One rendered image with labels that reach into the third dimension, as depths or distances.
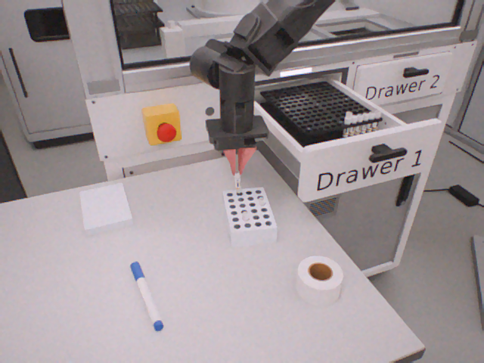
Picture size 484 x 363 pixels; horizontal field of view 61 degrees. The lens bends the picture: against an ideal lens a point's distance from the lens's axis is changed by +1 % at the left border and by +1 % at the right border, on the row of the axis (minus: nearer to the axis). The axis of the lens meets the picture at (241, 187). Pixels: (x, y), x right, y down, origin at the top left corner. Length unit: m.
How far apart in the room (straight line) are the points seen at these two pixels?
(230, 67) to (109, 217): 0.37
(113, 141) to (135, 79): 0.14
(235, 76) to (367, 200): 0.86
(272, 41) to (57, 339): 0.54
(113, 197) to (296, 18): 0.49
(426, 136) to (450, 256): 1.20
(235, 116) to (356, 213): 0.83
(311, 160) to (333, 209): 0.64
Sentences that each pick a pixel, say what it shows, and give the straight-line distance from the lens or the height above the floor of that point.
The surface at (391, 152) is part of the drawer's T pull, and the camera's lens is 0.75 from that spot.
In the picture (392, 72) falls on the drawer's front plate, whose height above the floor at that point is 0.90.
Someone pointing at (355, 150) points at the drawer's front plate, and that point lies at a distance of 0.75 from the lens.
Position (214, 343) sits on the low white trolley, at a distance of 0.62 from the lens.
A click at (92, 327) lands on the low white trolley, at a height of 0.76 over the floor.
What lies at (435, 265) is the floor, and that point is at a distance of 1.93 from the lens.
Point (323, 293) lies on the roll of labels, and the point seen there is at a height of 0.79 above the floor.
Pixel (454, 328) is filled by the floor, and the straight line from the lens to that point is 1.74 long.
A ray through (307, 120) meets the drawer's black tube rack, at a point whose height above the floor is 0.90.
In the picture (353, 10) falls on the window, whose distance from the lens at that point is 1.05.
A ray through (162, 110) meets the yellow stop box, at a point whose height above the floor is 0.91.
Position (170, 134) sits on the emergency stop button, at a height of 0.88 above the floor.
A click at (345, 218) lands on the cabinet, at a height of 0.40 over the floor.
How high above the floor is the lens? 1.28
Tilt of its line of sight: 36 degrees down
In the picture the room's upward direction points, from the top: straight up
